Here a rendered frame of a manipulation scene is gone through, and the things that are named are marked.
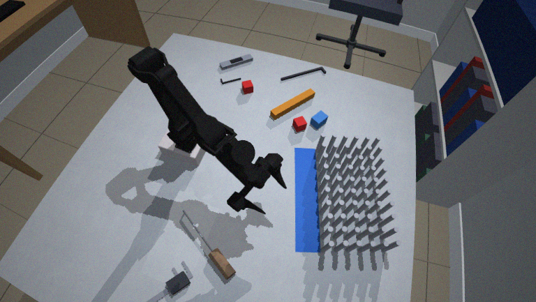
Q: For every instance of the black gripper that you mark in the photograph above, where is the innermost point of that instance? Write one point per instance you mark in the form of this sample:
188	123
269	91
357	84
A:
237	201

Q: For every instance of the brown-handled metal rod tool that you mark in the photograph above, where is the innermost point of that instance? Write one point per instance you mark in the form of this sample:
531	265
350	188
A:
220	261

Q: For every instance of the blue flat strip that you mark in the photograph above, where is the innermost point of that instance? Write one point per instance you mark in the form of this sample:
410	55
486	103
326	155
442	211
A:
307	220

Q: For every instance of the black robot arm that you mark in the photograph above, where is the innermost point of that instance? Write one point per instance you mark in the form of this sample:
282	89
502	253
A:
189	125

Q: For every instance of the blue cube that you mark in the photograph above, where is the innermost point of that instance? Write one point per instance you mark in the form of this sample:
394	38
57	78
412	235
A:
318	119

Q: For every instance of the orange rectangular bar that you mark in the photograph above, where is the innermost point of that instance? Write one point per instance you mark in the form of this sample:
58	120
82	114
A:
291	104

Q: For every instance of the red cube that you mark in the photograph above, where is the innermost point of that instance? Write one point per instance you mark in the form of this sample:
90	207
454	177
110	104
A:
299	123
247	86

